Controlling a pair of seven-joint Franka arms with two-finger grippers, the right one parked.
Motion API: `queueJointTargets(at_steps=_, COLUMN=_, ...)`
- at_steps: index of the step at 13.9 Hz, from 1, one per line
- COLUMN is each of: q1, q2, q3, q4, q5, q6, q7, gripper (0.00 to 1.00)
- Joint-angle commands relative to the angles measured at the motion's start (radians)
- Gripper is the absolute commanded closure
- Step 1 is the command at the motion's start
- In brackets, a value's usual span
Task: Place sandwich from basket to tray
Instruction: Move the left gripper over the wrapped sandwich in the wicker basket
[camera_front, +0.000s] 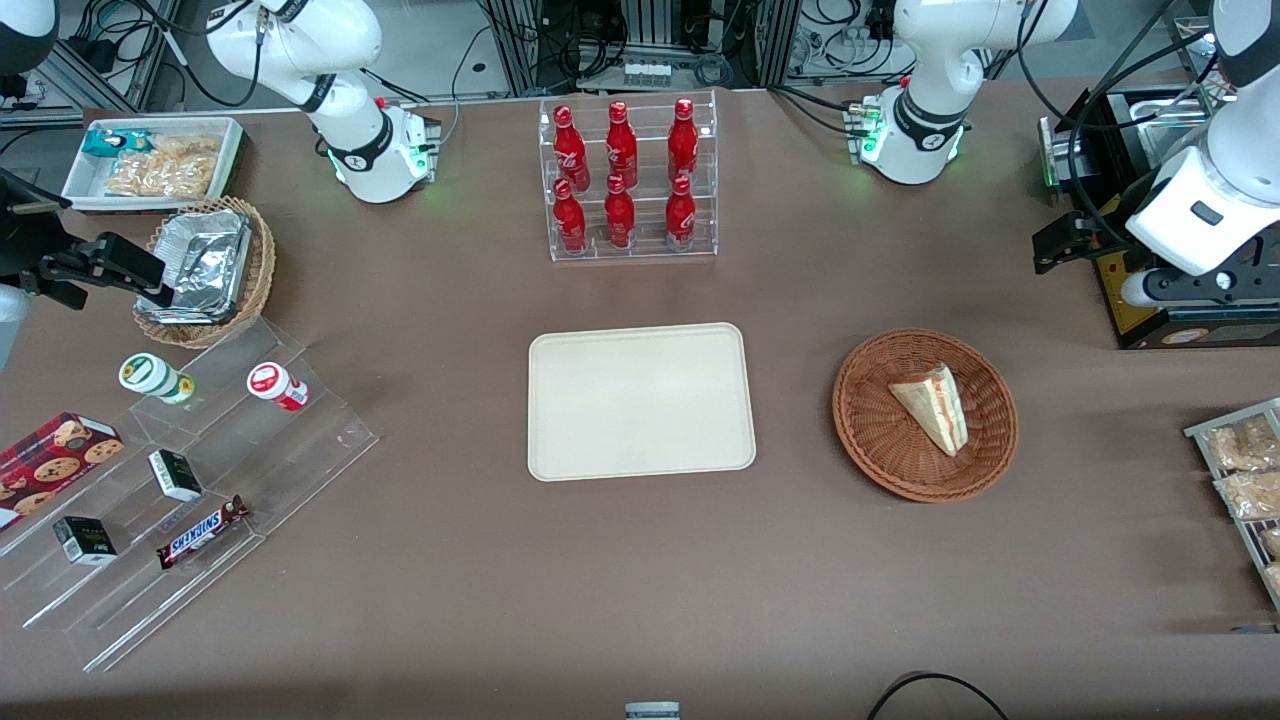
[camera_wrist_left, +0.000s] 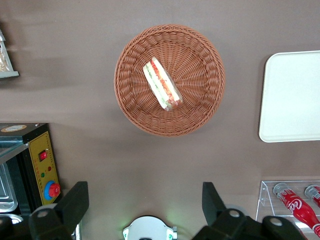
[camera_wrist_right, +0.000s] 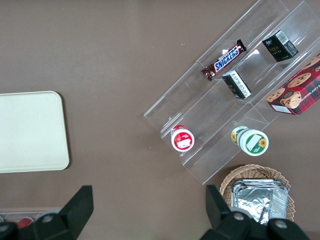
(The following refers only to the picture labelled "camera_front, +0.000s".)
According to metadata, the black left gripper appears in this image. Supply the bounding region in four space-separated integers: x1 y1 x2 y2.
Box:
1033 210 1129 278

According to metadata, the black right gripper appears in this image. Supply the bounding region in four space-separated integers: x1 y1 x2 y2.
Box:
20 233 169 311

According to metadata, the triangular sandwich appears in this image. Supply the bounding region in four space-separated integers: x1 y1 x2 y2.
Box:
888 364 969 458

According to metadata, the small tan wicker basket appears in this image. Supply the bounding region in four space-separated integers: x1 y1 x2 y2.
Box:
132 196 277 350

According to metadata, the grey metal tray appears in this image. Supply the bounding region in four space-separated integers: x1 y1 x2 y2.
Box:
1184 398 1280 613

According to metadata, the large brown wicker basket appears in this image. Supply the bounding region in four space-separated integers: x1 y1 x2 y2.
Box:
832 329 1020 503

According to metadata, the beige plastic tray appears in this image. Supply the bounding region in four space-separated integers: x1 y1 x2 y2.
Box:
527 322 758 483

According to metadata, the aluminium foil container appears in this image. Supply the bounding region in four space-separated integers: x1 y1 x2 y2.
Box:
135 208 253 323

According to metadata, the white rectangular bin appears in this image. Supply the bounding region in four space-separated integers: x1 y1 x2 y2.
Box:
60 116 247 213

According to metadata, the clear bag of chips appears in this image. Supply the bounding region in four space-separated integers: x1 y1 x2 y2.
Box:
104 135 223 199

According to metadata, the white bottle green lid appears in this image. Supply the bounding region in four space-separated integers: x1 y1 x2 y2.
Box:
118 352 197 406

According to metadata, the teal snack packet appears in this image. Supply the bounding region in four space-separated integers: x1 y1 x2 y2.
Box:
82 128 151 159

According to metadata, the steel warmer pan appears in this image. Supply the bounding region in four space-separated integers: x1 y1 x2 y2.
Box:
1130 95 1219 153

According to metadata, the white bottle red lid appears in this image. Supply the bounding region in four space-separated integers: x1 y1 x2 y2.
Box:
246 361 310 413

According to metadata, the black food warmer machine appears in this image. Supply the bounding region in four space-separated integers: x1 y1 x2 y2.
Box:
1037 14 1280 351

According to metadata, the small black carton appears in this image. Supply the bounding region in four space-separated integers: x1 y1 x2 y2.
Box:
52 515 119 567
147 449 205 503

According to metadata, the red cookie box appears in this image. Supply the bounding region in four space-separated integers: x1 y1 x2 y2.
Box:
0 411 126 533

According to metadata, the clear acrylic step stand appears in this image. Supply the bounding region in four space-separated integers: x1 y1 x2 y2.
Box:
0 315 381 674

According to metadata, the snickers chocolate bar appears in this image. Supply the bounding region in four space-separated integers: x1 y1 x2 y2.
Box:
156 494 251 571

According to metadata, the red cola bottle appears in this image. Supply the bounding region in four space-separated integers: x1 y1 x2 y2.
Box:
553 104 591 193
552 178 589 255
606 100 639 189
665 174 697 251
604 173 637 249
668 97 700 185

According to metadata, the clear acrylic bottle rack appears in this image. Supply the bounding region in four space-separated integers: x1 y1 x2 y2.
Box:
538 90 719 263

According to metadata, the black equipment rack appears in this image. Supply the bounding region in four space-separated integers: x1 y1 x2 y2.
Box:
478 0 804 93

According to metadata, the black angular mount block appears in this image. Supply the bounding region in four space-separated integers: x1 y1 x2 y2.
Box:
0 168 73 263

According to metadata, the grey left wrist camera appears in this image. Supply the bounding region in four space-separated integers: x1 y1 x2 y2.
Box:
1120 262 1280 309

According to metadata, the black cable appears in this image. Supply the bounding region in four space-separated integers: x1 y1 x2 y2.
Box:
866 672 1011 720

